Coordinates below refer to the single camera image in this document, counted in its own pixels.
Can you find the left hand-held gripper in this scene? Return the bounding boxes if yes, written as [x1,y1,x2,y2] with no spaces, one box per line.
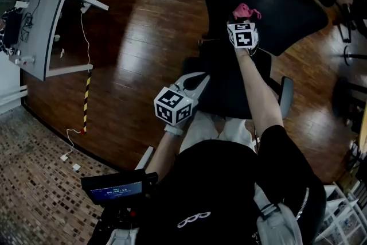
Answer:
[154,71,211,126]

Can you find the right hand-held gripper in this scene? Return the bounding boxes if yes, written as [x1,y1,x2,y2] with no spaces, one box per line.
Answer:
[227,22,259,49]

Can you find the pink cloth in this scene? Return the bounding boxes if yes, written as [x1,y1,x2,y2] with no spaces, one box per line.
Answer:
[232,2,262,21]

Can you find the person's right forearm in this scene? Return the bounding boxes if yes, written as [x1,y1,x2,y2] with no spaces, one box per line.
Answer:
[235,47,284,138]

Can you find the person's left forearm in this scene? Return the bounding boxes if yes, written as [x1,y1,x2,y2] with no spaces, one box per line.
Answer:
[145,133,180,178]

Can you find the grey shoulder bag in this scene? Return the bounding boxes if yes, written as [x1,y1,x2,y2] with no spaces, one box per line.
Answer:
[253,183,304,245]

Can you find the black chair seat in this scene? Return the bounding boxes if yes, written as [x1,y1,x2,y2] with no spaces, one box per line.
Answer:
[183,42,273,120]

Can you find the person's light trousers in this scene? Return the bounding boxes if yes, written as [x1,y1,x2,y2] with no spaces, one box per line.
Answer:
[179,111,256,153]

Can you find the white wristband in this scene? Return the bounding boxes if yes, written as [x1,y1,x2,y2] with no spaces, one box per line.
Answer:
[163,123,184,137]

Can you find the padded chair armrest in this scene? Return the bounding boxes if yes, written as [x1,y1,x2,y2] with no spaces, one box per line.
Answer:
[278,76,295,119]

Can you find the person's black t-shirt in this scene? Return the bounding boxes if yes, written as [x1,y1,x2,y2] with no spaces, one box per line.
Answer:
[137,125,327,245]

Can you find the black coat stand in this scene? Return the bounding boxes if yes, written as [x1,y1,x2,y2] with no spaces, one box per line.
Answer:
[343,45,367,67]

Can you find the black office chair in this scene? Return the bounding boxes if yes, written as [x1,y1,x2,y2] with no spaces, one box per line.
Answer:
[337,0,367,44]

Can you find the black chest-mounted monitor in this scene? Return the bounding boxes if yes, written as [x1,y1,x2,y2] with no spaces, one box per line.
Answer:
[80,168,159,206]

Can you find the grey desk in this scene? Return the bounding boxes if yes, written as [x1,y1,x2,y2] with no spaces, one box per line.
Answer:
[8,0,110,81]

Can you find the white shelf rack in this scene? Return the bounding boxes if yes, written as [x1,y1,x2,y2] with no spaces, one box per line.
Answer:
[315,180,367,245]

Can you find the black laptop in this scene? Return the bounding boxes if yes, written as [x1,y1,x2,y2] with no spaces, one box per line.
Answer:
[4,10,24,45]

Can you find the yellow black striped cable cover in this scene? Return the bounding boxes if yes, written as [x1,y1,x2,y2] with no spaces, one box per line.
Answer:
[82,70,92,134]

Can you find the thin white cable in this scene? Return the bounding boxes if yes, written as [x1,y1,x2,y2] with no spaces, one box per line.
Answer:
[66,11,92,153]

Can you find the white power strip red switch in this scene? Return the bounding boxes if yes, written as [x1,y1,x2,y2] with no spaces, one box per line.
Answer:
[14,56,36,65]

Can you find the black cable bundle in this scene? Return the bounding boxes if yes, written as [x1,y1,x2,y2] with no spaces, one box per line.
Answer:
[19,13,34,44]

